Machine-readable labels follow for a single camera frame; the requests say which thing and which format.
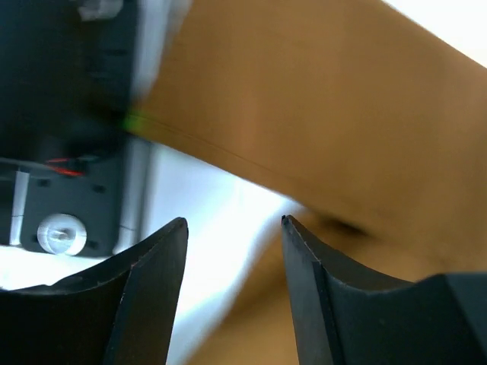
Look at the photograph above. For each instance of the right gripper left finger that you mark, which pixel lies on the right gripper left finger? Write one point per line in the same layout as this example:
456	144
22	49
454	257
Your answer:
120	311

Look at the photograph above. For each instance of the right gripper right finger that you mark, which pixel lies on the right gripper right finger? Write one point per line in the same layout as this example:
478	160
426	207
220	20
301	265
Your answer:
344	312

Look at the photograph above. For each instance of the brown trousers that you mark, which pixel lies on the brown trousers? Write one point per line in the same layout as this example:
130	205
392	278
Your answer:
372	124

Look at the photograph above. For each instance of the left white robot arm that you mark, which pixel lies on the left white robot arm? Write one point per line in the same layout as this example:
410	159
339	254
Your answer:
71	70

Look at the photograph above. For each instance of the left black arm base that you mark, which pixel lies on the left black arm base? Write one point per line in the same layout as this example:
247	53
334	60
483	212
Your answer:
94	216

